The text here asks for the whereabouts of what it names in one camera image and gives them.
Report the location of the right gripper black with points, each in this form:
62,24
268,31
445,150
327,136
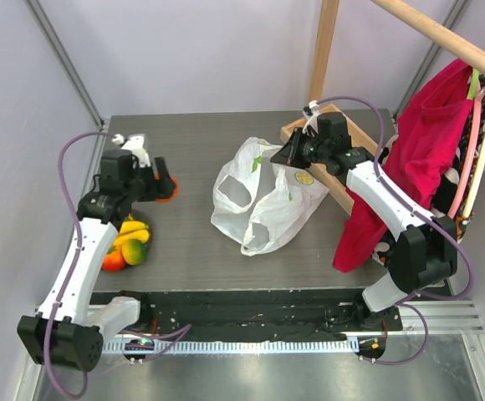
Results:
297,147

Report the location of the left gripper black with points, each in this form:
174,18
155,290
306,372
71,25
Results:
162,188

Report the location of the orange persimmon fruit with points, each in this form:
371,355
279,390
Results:
167,189

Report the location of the white plastic bag lemon print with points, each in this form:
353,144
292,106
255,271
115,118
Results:
261,205

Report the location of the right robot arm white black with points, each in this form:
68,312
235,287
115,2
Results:
425,252

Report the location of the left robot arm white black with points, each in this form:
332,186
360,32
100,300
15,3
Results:
62,332

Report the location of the yellow banana bunch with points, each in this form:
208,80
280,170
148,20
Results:
133,229

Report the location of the green yellow mango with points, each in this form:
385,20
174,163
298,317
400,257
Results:
133,252

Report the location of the red orange apple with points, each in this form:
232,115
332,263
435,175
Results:
114,261

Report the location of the magenta shirt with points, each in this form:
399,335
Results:
364,229

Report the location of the black patterned garment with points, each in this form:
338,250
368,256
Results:
447,196

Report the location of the pink hanger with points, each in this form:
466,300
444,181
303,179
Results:
471,148

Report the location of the green hanger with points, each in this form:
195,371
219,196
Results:
473,85

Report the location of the wooden clothes rack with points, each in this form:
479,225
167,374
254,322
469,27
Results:
373,56

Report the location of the cream hanger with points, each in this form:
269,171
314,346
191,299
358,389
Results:
476,180

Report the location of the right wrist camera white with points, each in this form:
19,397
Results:
311,113

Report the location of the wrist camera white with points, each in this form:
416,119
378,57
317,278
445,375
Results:
311,113
136,144

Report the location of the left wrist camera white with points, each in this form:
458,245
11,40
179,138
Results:
136,144

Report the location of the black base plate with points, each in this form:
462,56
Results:
245,316

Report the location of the white cable duct strip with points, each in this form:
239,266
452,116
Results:
126,346

